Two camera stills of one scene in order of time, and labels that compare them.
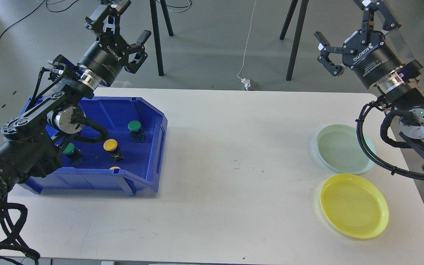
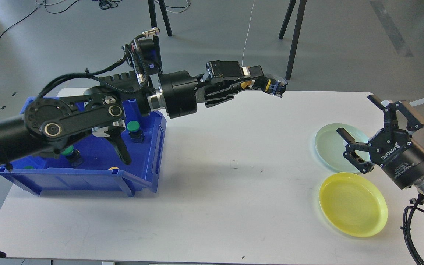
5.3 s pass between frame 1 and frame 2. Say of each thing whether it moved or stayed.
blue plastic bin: stayed
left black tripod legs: stayed
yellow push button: moved
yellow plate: stayed
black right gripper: moved
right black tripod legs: stayed
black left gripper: moved
